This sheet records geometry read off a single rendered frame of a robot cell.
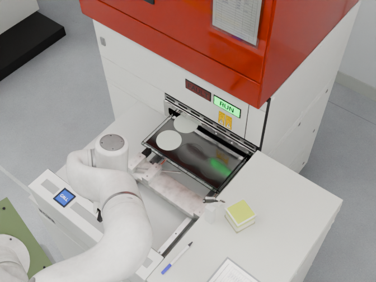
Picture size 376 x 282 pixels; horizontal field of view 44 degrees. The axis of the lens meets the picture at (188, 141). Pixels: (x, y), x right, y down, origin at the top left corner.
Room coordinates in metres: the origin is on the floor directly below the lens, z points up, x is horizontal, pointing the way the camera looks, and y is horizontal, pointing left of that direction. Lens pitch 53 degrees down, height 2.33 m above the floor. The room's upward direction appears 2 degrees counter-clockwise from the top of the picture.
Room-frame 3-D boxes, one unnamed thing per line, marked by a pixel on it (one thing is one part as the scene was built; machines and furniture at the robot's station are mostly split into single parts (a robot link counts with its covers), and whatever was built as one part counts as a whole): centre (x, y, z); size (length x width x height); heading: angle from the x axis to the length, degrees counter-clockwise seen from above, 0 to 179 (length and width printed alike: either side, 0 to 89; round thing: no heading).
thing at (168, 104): (1.13, -0.08, 0.89); 0.44 x 0.02 x 0.10; 50
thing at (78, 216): (0.72, 0.33, 0.89); 0.55 x 0.09 x 0.14; 50
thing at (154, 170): (0.94, 0.14, 0.89); 0.08 x 0.03 x 0.03; 140
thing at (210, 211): (0.72, -0.07, 1.03); 0.06 x 0.04 x 0.13; 140
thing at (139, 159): (0.99, 0.20, 0.89); 0.08 x 0.03 x 0.03; 140
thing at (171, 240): (0.82, -0.03, 0.84); 0.50 x 0.02 x 0.03; 140
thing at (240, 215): (0.70, -0.16, 1.00); 0.07 x 0.07 x 0.07; 29
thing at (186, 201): (0.89, 0.08, 0.87); 0.36 x 0.08 x 0.03; 50
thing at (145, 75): (1.26, 0.05, 1.02); 0.82 x 0.03 x 0.40; 50
